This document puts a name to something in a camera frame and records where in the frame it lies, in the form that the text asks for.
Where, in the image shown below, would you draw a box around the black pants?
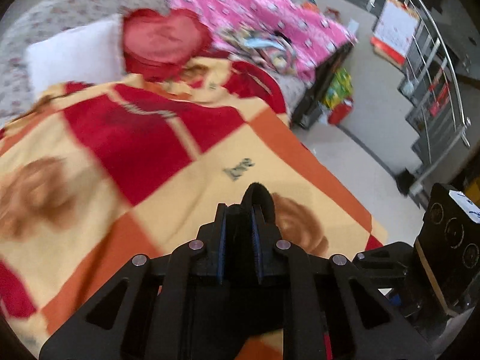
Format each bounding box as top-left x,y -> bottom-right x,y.
189,183 -> 326,359

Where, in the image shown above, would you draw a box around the orange red patchwork blanket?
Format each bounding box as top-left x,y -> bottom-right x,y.
1,58 -> 387,355

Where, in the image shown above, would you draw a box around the metal stair railing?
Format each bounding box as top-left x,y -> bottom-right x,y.
347,0 -> 471,196

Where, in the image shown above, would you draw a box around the red bag under bed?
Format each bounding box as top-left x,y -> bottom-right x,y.
328,97 -> 354,125

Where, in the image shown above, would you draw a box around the green yellow bag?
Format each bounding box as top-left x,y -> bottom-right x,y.
322,67 -> 353,110

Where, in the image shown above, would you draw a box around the red white sign board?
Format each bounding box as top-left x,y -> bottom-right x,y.
370,0 -> 420,68

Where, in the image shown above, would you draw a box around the red heart cushion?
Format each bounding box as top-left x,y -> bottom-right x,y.
123,8 -> 212,81

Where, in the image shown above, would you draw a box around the white pillow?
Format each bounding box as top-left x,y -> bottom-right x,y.
24,14 -> 125,98

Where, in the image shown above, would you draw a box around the pink patterned quilt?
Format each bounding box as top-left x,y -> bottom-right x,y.
167,0 -> 356,82

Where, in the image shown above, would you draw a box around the colourful crumpled cloth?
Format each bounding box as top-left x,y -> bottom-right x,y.
219,26 -> 296,75

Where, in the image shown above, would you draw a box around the grey floral quilt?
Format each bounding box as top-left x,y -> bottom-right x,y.
1,0 -> 306,130

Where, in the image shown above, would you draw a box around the dark wooden bed frame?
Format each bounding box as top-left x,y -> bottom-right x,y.
290,43 -> 354,130

